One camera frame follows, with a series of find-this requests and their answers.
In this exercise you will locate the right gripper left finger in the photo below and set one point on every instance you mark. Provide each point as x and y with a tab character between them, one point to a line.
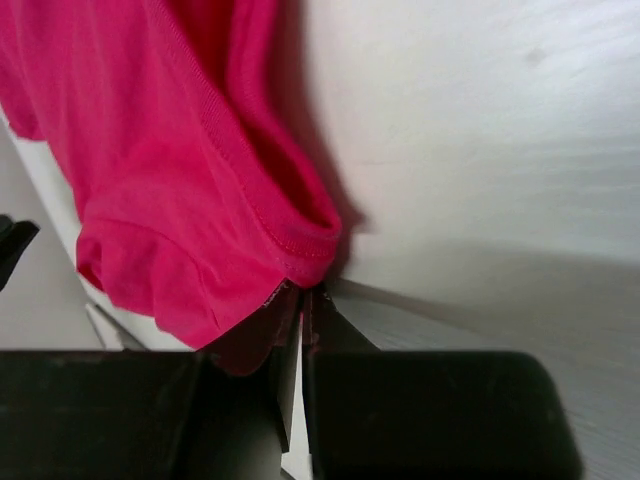
219	413

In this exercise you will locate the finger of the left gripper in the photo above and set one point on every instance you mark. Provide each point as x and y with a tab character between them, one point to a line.
16	236

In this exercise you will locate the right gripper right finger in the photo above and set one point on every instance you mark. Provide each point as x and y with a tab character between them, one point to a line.
426	414

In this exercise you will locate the magenta t shirt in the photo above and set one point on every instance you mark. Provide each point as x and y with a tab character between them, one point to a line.
194	201

